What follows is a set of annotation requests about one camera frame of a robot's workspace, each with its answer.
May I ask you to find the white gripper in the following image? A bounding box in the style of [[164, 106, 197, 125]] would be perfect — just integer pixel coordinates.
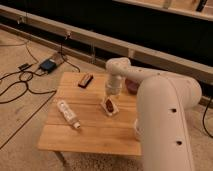
[[105, 75, 122, 96]]

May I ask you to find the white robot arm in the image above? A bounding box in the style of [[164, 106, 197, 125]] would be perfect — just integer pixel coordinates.
[[105, 57, 202, 171]]

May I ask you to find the white sponge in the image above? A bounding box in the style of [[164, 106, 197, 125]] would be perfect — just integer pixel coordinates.
[[101, 97, 119, 116]]

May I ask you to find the dark red bowl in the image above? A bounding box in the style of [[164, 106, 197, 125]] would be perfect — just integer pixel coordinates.
[[125, 79, 139, 95]]

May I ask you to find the dark brown rectangular block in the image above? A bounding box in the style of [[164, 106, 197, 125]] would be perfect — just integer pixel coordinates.
[[78, 74, 93, 88]]

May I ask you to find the translucent plastic cup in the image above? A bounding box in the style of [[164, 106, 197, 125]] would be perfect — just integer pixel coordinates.
[[134, 119, 140, 141]]

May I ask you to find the wooden table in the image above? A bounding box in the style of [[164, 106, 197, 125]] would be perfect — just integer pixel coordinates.
[[38, 72, 141, 156]]

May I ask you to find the white plastic bottle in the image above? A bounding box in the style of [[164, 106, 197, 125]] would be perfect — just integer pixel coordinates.
[[57, 100, 81, 129]]

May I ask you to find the blue power adapter box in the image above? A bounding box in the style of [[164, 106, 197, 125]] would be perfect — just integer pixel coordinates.
[[39, 59, 56, 72]]

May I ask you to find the small black connector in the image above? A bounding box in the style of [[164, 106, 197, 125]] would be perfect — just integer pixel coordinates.
[[18, 63, 32, 71]]

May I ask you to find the black floor cable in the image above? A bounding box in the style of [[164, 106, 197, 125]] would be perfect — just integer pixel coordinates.
[[0, 39, 81, 105]]

